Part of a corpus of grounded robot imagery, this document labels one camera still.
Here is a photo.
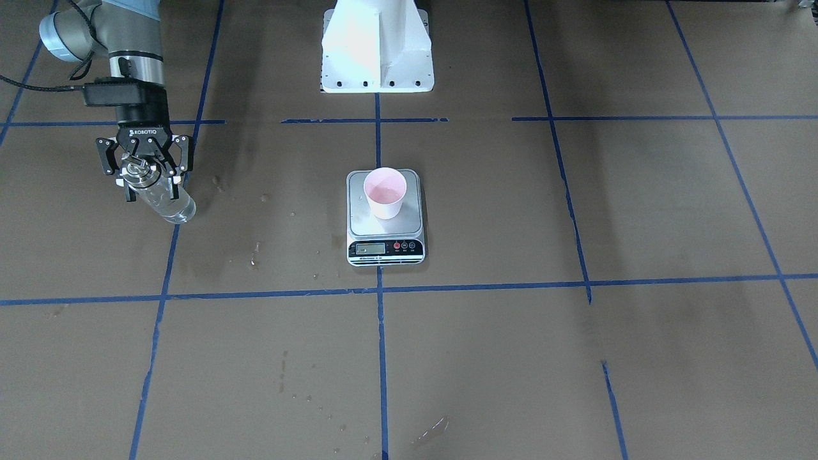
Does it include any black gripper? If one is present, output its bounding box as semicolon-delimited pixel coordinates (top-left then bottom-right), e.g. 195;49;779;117
95;102;195;202

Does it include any clear glass sauce bottle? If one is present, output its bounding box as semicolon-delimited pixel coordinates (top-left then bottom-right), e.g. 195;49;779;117
120;159;197;224

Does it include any pink plastic cup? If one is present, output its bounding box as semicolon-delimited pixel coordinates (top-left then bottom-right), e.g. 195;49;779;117
363;168;407;220

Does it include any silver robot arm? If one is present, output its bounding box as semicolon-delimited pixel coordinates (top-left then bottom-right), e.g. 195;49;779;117
38;1;195;202

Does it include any silver digital kitchen scale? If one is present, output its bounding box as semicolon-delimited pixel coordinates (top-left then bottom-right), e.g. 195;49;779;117
346;169;427;266

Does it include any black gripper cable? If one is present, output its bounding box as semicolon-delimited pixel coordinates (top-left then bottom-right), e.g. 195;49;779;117
0;0;90;93

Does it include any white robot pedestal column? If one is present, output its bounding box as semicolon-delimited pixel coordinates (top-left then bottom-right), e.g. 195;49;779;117
320;1;435;94

